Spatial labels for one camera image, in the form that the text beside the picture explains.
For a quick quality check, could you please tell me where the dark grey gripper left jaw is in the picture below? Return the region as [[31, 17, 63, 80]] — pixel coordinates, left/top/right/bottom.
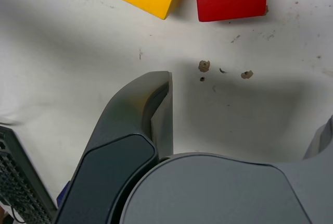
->
[[53, 70, 174, 224]]

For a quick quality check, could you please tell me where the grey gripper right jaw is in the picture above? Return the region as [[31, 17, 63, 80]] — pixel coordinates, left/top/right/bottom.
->
[[118, 116, 333, 224]]

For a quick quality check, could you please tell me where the small blue object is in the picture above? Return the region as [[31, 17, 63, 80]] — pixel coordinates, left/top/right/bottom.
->
[[56, 181, 70, 207]]

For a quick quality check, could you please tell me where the black keyboard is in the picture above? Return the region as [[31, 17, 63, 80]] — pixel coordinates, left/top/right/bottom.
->
[[0, 126, 58, 224]]

